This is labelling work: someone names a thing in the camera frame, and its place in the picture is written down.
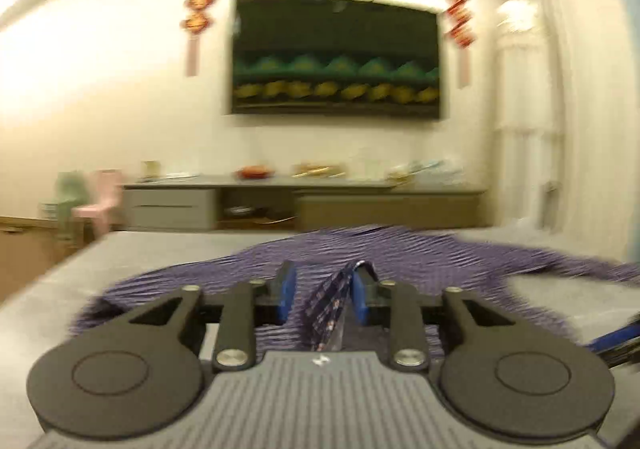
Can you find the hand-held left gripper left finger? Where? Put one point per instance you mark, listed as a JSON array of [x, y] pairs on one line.
[[286, 296]]

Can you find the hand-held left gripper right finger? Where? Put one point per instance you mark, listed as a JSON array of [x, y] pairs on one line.
[[360, 301]]

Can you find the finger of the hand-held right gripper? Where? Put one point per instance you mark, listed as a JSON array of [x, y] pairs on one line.
[[617, 333]]

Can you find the purple checked shirt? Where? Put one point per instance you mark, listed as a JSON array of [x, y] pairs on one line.
[[350, 249]]

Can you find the dark clutter in cabinet niche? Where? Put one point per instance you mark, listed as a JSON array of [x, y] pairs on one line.
[[242, 211]]

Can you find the golden gift box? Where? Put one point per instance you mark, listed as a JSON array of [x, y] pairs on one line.
[[336, 172], [317, 170], [301, 170]]

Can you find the red fruit plate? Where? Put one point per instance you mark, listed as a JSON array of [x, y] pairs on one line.
[[255, 173]]

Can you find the grey wooden low cabinet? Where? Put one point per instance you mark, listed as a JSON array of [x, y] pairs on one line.
[[170, 209]]

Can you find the clear plastic packets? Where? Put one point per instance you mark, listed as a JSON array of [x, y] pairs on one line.
[[425, 170]]

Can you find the yellow box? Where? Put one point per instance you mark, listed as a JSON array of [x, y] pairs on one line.
[[150, 169]]

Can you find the pink plastic chair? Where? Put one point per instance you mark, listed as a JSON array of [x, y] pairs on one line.
[[97, 209]]

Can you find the green plastic chair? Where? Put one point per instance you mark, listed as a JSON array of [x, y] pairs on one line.
[[65, 201]]

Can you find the cream curtain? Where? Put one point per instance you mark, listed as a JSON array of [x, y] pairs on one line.
[[590, 79]]

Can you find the white lace curtain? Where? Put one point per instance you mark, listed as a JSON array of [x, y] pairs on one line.
[[520, 79]]

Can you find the dark wall screen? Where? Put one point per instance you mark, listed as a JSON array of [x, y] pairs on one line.
[[335, 56]]

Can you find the red firecracker wall hanging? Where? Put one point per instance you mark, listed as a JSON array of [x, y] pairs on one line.
[[457, 9]]

